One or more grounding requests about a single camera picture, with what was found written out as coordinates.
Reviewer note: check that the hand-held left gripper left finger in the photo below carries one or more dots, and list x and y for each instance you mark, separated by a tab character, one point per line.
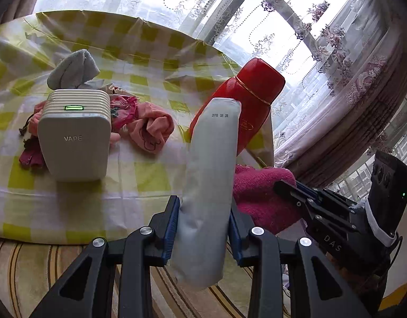
172	228

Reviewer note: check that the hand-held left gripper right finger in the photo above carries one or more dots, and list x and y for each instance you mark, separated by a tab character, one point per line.
235	238

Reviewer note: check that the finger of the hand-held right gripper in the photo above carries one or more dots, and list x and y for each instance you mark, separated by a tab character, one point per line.
291	193
309	190

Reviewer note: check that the white soft packet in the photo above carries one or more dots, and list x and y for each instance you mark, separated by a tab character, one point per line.
206	188

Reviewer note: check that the yellow checked plastic tablecloth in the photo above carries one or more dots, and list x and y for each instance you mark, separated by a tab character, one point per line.
140	172

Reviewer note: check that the pink cloth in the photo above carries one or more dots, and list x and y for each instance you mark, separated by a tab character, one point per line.
147	129

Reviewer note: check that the red thermos bottle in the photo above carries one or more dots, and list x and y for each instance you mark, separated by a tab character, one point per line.
249	92

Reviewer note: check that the white ribbed electric device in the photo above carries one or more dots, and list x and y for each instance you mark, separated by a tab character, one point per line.
74	145

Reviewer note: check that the floral lace curtain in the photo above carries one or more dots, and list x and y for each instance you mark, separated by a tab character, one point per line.
306	39

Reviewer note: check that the striped beige cushion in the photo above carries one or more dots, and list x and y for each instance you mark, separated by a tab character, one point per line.
24	271

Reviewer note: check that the grey sock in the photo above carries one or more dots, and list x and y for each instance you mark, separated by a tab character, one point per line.
74	69

